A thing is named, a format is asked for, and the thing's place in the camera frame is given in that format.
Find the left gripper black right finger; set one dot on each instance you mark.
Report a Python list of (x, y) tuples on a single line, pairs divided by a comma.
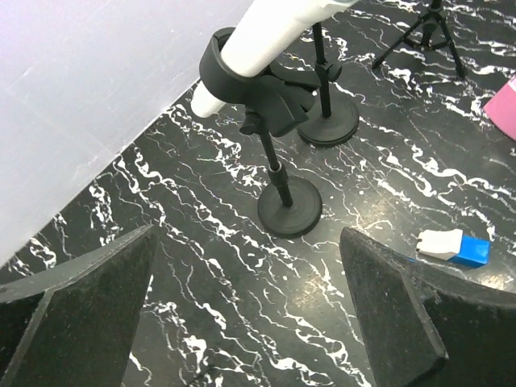
[(422, 326)]

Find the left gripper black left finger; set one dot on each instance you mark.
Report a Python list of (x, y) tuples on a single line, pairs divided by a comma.
[(74, 325)]

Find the black round-base mic stand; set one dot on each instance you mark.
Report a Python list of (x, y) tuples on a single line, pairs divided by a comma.
[(276, 101)]

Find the white handheld microphone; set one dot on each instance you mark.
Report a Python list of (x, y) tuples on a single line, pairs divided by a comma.
[(265, 31)]

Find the black stand with purple mic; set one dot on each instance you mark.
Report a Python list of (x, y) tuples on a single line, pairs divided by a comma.
[(335, 119)]

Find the black tripod stand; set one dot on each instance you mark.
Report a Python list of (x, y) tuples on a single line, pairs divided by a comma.
[(429, 21)]

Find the blue and white block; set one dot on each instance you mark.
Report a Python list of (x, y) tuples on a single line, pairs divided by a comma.
[(454, 246)]

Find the pink box holder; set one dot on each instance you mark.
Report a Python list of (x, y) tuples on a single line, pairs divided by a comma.
[(501, 109)]

